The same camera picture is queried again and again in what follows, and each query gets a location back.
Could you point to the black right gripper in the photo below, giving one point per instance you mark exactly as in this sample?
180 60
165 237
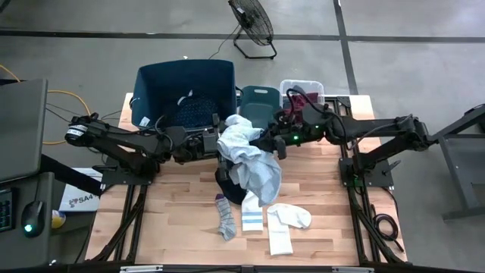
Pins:
280 129

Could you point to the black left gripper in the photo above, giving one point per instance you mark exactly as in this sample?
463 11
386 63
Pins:
223 167

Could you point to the light blue patterned shirt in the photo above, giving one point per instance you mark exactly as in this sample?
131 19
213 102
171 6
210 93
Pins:
246 163

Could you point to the black cloth with striped band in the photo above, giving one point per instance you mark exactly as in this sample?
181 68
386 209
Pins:
231 193

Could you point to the grey striped sock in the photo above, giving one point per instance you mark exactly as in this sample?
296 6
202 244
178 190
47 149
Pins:
227 220

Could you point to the white sock with blue stripes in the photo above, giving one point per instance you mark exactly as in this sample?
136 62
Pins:
252 218

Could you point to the navy white-dotted cloth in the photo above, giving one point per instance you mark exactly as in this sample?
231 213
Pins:
193 112

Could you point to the maroon cloth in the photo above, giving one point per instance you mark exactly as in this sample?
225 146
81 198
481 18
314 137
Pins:
308 99

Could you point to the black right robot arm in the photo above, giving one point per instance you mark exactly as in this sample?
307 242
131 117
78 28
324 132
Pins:
371 127

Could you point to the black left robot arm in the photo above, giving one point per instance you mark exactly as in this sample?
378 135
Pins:
121 138

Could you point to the small teal plastic bin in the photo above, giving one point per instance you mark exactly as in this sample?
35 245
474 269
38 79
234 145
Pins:
259 106

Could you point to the small dark grey cloth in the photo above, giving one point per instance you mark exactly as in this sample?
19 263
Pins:
297 89

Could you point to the clear plastic bin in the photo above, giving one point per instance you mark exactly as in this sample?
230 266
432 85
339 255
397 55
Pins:
314 85

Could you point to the navy fabric bin white stripes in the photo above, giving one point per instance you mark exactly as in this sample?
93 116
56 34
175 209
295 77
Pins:
170 83

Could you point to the black floor fan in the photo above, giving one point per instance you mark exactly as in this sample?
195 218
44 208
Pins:
252 19

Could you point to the white printed cardboard box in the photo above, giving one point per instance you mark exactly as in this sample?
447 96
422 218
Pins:
81 201

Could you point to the black diagonal desk bar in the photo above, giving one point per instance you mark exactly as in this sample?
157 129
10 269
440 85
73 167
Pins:
68 174

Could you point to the yellow and blue ball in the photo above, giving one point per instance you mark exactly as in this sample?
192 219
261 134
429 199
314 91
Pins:
57 219

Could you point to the black computer mouse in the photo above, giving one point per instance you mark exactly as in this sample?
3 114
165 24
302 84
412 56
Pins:
33 216

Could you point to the dark grey desk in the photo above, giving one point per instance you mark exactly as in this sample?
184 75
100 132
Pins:
38 250

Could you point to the grey laptop lid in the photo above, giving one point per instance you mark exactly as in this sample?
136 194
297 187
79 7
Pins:
20 129

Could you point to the black keyboard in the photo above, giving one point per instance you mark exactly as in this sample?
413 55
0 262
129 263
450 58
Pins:
5 210

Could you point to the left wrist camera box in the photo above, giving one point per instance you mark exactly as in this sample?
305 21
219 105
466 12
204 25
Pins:
210 139

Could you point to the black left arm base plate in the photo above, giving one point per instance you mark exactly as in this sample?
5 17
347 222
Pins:
125 177

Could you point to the black aluminium table frame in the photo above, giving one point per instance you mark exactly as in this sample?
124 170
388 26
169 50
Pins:
208 270

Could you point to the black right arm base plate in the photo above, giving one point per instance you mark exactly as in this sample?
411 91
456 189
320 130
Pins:
379 174

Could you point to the grey metal desk frame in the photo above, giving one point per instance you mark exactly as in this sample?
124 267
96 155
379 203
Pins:
456 174

